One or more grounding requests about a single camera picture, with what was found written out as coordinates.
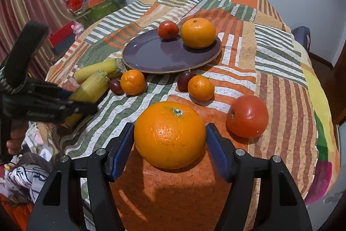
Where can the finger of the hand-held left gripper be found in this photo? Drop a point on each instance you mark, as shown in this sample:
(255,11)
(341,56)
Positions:
(67,111)
(55,91)

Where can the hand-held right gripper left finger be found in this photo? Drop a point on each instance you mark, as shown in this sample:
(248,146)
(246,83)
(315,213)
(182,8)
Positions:
(122,153)

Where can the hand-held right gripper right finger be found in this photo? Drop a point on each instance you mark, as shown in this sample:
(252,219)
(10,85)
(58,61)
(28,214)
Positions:
(216,155)

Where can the short yellow sugarcane piece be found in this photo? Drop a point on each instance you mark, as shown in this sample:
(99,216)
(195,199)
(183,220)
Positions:
(90,87)

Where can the large orange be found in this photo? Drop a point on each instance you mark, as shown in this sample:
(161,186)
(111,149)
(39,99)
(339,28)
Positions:
(170,136)

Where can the purple plate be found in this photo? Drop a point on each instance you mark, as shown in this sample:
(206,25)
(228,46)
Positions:
(162,56)

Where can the person's left hand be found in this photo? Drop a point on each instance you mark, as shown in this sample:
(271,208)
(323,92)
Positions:
(15,140)

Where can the long yellow sugarcane piece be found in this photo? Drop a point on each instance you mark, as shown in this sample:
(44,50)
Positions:
(94,70)

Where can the red flat box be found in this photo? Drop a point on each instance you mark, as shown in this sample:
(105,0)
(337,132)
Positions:
(60,34)

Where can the large red tomato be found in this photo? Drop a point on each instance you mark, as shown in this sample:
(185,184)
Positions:
(247,117)

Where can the dark red grape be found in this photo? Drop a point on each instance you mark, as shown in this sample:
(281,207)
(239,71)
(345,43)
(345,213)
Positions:
(184,80)
(115,86)

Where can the pink toy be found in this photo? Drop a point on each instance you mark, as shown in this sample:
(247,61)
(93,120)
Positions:
(77,28)

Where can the small tangerine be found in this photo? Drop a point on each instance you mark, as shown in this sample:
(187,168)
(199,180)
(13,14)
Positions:
(201,88)
(133,82)

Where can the red fluffy item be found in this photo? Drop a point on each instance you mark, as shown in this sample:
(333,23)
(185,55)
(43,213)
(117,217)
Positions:
(75,3)

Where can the white printed cloth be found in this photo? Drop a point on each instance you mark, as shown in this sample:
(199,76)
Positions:
(27,179)

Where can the patchwork striped blanket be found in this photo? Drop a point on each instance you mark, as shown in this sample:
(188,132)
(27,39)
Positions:
(275,90)

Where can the medium orange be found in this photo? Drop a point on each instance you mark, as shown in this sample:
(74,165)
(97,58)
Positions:
(198,33)

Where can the small red tomato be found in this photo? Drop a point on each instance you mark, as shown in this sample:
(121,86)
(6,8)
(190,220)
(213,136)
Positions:
(168,30)

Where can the blue bag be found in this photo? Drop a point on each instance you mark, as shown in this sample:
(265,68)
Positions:
(301,37)

